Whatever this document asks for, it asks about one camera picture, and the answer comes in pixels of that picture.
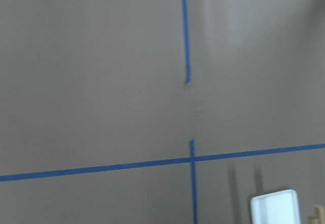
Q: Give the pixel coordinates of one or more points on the white wooden towel rack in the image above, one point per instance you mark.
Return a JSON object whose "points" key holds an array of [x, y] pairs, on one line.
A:
{"points": [[284, 206]]}

